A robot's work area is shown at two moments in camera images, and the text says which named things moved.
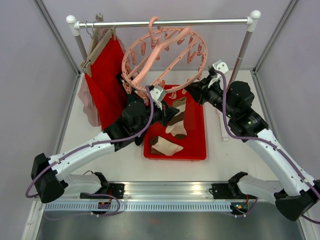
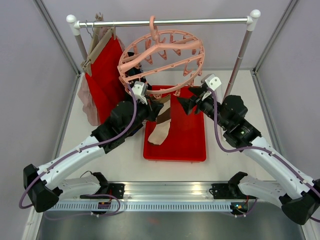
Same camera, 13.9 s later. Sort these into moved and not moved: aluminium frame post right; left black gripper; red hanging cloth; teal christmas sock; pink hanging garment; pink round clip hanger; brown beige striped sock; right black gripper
Moved: right black gripper; teal christmas sock; brown beige striped sock; left black gripper
Not moved: aluminium frame post right; pink hanging garment; pink round clip hanger; red hanging cloth
